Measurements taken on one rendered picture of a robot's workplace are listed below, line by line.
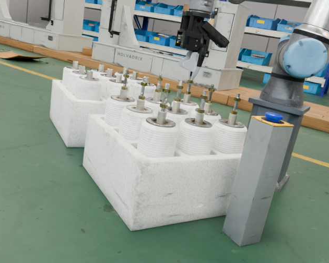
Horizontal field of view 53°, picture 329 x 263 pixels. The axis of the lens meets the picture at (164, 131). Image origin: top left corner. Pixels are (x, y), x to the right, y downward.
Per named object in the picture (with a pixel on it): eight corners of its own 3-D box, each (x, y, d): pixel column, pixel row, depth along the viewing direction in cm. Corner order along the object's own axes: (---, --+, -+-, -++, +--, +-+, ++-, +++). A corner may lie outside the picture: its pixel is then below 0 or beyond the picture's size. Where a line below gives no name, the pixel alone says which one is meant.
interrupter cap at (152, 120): (159, 118, 88) (159, 115, 88) (181, 127, 83) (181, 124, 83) (139, 120, 82) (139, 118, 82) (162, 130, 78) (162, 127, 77)
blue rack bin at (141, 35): (144, 40, 681) (145, 30, 675) (159, 44, 663) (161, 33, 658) (129, 38, 639) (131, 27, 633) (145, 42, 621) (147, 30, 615)
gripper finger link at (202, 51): (192, 65, 110) (197, 38, 108) (197, 66, 111) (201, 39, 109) (198, 67, 106) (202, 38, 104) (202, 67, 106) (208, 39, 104)
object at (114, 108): (113, 162, 100) (121, 104, 95) (93, 151, 106) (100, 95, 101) (136, 156, 107) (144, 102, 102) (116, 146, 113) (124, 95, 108)
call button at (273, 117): (271, 120, 80) (273, 111, 79) (284, 124, 77) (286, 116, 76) (259, 119, 78) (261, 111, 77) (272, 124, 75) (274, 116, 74)
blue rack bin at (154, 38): (161, 44, 658) (162, 33, 652) (177, 47, 641) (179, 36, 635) (147, 42, 616) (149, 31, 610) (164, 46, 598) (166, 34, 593)
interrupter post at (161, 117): (160, 121, 84) (162, 109, 83) (167, 124, 83) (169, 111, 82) (153, 122, 82) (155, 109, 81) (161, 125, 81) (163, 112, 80)
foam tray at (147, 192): (179, 160, 131) (187, 116, 126) (248, 211, 100) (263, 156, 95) (82, 165, 111) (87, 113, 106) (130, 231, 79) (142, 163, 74)
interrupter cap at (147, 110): (137, 115, 87) (137, 112, 87) (120, 107, 92) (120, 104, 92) (158, 114, 92) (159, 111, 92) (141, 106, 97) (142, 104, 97)
